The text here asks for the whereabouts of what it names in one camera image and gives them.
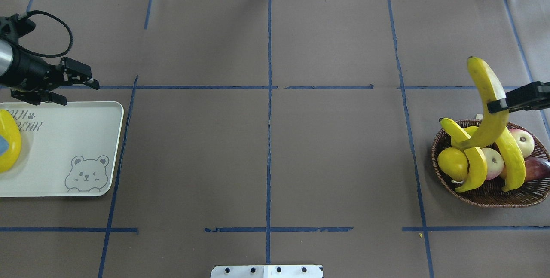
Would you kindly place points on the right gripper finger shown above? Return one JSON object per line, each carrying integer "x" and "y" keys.
{"x": 532, "y": 92}
{"x": 503, "y": 105}

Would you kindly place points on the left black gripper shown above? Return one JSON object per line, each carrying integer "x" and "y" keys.
{"x": 29, "y": 73}

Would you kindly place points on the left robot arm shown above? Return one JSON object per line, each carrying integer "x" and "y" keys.
{"x": 4, "y": 64}

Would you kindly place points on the brown wicker basket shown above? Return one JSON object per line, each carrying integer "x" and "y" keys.
{"x": 489, "y": 195}

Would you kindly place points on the pink white apple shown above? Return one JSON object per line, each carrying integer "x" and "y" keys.
{"x": 524, "y": 141}

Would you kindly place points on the white bear print tray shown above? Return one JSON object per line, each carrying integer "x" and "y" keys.
{"x": 66, "y": 150}

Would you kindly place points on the curved left yellow banana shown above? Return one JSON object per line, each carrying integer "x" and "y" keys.
{"x": 477, "y": 162}

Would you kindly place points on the yellow pear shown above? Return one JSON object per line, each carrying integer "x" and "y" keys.
{"x": 454, "y": 163}

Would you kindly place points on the dark red fruit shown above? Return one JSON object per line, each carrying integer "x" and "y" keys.
{"x": 536, "y": 168}

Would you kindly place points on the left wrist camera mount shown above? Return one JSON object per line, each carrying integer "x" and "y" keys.
{"x": 14, "y": 27}

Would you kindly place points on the white metal base plate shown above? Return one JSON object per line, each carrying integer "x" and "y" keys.
{"x": 268, "y": 271}

